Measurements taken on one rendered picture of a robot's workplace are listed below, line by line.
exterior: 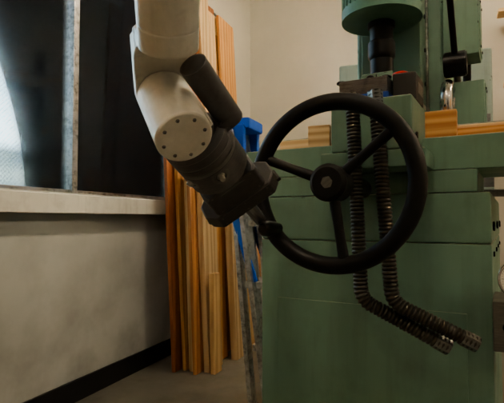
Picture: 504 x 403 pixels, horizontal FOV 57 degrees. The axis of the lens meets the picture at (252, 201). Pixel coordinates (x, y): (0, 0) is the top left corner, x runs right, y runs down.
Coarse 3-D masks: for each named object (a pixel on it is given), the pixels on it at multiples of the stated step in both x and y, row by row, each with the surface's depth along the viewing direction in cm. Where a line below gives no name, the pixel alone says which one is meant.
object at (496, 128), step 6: (480, 126) 94; (486, 126) 93; (492, 126) 93; (498, 126) 92; (462, 132) 96; (468, 132) 95; (474, 132) 94; (480, 132) 94; (486, 132) 93; (492, 132) 93
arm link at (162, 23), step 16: (144, 0) 44; (160, 0) 44; (176, 0) 44; (192, 0) 45; (144, 16) 45; (160, 16) 45; (176, 16) 45; (192, 16) 46; (160, 32) 46; (176, 32) 46; (192, 32) 47
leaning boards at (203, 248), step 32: (224, 32) 304; (224, 64) 300; (192, 192) 231; (192, 224) 229; (192, 256) 227; (224, 256) 267; (192, 288) 226; (224, 288) 255; (192, 320) 226; (224, 320) 253; (192, 352) 225; (224, 352) 251
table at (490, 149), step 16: (432, 144) 84; (448, 144) 82; (464, 144) 81; (480, 144) 80; (496, 144) 79; (288, 160) 97; (304, 160) 96; (320, 160) 94; (336, 160) 82; (368, 160) 80; (400, 160) 77; (432, 160) 82; (448, 160) 82; (464, 160) 81; (480, 160) 80; (496, 160) 79; (288, 176) 97; (496, 176) 95
